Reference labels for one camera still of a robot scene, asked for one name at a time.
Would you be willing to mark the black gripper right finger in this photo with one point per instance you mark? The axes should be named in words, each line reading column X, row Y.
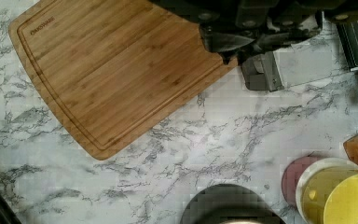
column 277, row 37

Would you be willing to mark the stainless steel toaster oven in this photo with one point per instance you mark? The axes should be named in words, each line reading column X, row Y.
column 331, row 53

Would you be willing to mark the yellow cup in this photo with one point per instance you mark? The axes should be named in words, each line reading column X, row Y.
column 342, row 204

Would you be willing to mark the dark pot with wooden lid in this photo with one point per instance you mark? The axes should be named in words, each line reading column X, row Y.
column 228, row 204

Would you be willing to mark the bamboo cutting board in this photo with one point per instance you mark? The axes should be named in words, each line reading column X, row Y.
column 109, row 70

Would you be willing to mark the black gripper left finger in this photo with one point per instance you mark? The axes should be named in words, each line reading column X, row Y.
column 223, row 39

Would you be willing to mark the white bowl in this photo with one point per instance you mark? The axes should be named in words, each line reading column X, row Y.
column 317, row 183

